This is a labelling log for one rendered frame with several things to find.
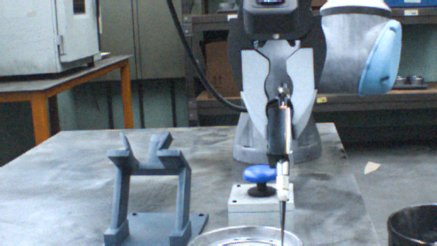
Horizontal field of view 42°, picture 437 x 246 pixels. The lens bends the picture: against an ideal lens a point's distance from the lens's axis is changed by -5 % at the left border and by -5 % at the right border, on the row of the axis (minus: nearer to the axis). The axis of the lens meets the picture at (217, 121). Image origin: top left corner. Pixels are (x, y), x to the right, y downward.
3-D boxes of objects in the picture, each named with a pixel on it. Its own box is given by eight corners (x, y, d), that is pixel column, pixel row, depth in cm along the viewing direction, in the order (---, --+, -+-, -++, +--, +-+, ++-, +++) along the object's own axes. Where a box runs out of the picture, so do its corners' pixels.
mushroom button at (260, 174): (279, 215, 65) (278, 172, 64) (243, 216, 65) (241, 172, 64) (280, 203, 69) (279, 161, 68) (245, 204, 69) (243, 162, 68)
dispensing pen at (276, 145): (265, 243, 52) (266, 74, 59) (268, 252, 56) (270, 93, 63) (289, 243, 52) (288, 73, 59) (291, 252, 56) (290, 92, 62)
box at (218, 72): (275, 96, 393) (272, 38, 386) (200, 99, 395) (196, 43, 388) (270, 87, 433) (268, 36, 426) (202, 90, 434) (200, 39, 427)
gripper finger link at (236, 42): (274, 90, 59) (278, 3, 58) (273, 94, 58) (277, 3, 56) (227, 88, 60) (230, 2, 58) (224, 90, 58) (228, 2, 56)
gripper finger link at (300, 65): (323, 125, 63) (311, 40, 62) (323, 138, 58) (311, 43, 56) (294, 129, 64) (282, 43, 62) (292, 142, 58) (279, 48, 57)
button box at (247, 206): (294, 241, 63) (294, 198, 63) (229, 243, 64) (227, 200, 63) (294, 215, 71) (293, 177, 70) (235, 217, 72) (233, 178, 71)
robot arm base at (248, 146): (236, 144, 110) (234, 90, 108) (319, 142, 108) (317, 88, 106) (229, 166, 95) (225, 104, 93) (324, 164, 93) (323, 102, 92)
